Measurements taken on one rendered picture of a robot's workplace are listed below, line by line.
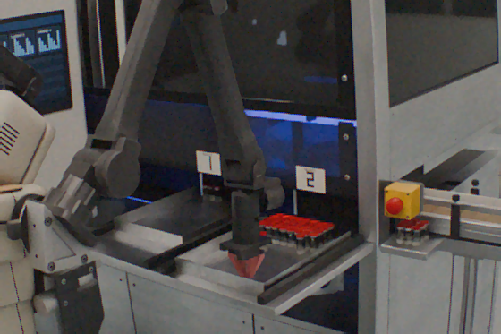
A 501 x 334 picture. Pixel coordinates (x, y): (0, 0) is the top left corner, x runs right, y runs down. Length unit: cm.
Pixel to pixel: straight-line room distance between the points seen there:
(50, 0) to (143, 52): 98
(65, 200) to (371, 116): 81
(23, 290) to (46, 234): 23
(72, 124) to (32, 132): 99
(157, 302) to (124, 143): 128
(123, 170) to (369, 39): 71
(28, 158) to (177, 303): 118
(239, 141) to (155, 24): 32
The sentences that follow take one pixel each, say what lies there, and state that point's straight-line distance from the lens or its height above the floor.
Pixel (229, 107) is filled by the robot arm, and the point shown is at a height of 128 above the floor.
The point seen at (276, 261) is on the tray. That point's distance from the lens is 169.
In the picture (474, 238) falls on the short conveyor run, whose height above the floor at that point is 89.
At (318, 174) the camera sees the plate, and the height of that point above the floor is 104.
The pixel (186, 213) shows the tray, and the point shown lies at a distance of 205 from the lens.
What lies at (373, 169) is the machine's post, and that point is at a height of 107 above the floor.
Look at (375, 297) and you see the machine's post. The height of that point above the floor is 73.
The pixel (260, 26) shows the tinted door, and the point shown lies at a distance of 183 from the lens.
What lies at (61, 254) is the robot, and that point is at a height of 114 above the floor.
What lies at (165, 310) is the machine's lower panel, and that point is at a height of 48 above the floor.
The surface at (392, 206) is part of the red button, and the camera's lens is 167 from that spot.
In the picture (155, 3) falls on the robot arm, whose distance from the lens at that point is 127.
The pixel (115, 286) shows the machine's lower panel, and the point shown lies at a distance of 255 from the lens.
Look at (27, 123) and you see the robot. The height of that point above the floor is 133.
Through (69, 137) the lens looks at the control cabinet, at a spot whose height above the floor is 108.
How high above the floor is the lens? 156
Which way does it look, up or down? 15 degrees down
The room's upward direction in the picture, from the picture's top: 4 degrees counter-clockwise
